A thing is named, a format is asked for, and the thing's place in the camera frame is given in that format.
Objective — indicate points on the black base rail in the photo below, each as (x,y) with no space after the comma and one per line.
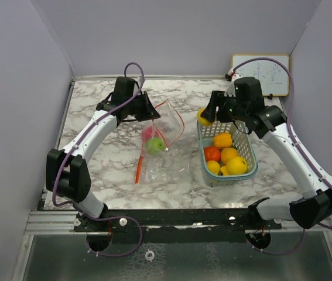
(169,226)

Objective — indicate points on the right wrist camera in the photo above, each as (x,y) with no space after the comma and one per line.
(230,91)

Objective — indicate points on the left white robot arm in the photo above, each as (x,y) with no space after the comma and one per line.
(67,172)

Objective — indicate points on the small whiteboard with writing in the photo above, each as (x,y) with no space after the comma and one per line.
(274,80)

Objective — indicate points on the light blue plastic basket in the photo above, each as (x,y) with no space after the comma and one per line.
(240,141)

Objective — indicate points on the green apple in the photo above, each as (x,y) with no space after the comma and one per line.
(155,146)

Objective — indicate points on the orange fruit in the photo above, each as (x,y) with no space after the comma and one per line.
(227,154)

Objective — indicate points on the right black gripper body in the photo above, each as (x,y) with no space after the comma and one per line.
(230,112)

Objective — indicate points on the clear zip top bag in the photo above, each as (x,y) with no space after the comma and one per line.
(166,148)

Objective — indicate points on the orange tangerine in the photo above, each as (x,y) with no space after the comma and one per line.
(212,153)

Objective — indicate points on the pink fruit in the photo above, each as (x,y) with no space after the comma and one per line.
(148,133)

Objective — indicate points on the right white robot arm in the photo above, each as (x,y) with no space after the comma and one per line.
(315,184)

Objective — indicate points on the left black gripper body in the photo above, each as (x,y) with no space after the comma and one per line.
(136,107)

